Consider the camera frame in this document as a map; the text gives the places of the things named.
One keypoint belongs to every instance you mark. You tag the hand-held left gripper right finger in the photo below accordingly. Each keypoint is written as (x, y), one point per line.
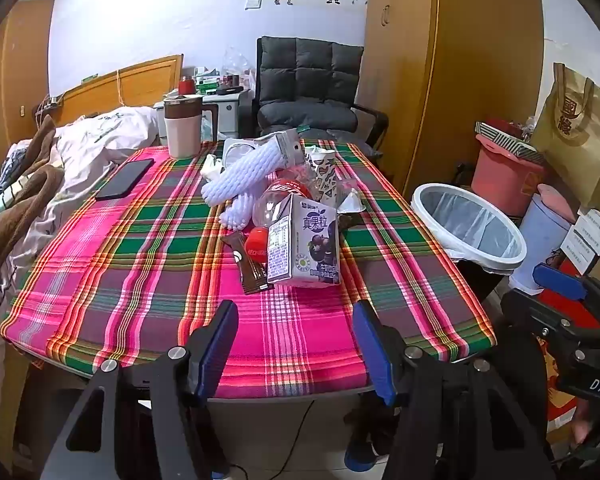
(375, 355)

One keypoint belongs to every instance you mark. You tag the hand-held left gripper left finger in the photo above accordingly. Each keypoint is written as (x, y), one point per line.
(219, 350)

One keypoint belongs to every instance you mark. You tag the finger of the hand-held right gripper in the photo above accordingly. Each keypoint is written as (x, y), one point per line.
(560, 281)
(535, 315)

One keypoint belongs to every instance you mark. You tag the brown snack wrapper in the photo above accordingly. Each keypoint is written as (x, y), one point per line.
(247, 272)

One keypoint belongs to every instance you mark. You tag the purple milk carton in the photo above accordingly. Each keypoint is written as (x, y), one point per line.
(307, 245)

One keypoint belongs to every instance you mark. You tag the short white foam net sleeve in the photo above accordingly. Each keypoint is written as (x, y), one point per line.
(237, 212)

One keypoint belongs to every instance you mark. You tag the clear bottle with red label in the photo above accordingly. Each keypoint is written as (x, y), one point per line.
(280, 195)

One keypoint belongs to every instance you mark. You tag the long white foam net sleeve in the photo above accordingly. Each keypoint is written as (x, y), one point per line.
(245, 170)

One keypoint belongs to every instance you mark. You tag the white tissue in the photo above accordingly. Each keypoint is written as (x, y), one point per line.
(212, 167)

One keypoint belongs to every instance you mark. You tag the patterned paper cup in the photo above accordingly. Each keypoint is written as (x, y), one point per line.
(322, 167)

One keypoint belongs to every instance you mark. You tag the white plastic tub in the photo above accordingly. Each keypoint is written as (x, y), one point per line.
(240, 152)

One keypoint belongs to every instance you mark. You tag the person's right hand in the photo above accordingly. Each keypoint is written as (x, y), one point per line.
(585, 427)

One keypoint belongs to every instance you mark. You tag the red gold printed box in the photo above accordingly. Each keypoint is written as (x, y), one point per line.
(570, 307)

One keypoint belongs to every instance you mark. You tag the light blue cylindrical container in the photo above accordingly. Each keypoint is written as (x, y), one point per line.
(540, 240)

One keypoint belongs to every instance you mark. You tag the pink plastic bucket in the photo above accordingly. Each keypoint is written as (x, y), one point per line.
(500, 180)

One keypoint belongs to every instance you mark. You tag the pink green plaid tablecloth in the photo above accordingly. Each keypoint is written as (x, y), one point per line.
(130, 260)

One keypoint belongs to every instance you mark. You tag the gold paper bag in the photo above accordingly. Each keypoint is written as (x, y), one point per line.
(575, 135)

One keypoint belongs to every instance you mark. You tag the striped gift box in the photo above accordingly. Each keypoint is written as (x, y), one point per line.
(510, 142)

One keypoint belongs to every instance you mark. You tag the black smartphone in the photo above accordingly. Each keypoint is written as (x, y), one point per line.
(125, 180)

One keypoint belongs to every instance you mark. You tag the translucent green plastic bag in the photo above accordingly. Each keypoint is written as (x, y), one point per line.
(207, 127)

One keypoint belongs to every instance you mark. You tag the pink brown thermos jug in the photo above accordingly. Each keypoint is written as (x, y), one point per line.
(182, 130)

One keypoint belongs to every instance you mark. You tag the black office chair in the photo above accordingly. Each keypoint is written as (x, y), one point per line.
(375, 120)

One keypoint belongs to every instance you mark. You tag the brown blanket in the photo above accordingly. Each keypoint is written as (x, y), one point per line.
(5, 250)

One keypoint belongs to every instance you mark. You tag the white nightstand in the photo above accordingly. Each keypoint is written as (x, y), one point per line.
(227, 110)

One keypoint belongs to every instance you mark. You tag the wooden wardrobe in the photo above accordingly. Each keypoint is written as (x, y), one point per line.
(455, 60)

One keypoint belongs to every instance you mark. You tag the green white box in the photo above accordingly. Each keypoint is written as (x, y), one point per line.
(207, 86)

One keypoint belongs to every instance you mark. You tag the clear plastic bag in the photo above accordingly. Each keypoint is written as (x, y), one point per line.
(237, 67)

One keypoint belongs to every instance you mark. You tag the wooden headboard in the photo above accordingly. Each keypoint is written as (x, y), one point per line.
(130, 80)

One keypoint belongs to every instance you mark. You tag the dark grey cushioned chair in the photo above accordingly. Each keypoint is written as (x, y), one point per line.
(305, 75)

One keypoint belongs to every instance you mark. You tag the wooden cabinet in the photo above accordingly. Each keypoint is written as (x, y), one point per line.
(25, 60)

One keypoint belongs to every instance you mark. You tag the white wall switch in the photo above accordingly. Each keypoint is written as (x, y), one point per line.
(254, 2)

